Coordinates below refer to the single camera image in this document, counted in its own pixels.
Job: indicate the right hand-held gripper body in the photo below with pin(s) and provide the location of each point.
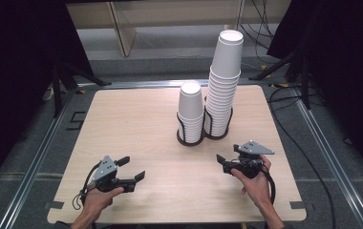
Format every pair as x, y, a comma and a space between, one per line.
252, 149

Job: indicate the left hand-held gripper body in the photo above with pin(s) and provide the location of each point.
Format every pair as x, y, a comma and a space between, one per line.
105, 168

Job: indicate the black double cup holder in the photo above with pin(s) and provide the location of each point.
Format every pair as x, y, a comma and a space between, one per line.
206, 127

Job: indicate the short stack of paper cups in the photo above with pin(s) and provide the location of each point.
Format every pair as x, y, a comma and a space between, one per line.
190, 108

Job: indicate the tall stack of paper cups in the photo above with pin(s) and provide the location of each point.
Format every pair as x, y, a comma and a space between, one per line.
225, 82

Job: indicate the person's left hand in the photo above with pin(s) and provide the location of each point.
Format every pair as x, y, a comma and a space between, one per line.
98, 200

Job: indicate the person's right hand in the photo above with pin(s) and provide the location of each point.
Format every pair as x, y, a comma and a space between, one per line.
256, 187

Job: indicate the black floor tape mark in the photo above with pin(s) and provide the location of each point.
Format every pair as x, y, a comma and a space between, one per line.
76, 120

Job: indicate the yellow floor tape piece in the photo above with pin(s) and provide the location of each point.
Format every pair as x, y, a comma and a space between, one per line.
81, 91
281, 85

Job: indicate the black metal stand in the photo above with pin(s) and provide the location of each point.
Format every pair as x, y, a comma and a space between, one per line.
304, 86
56, 92

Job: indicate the black curtain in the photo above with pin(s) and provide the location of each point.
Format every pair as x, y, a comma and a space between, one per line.
348, 63
14, 79

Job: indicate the beige wooden desk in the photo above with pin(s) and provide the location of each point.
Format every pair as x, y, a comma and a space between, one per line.
170, 12

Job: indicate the metal floor rail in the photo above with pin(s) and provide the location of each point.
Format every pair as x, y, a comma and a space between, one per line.
144, 84
33, 165
332, 162

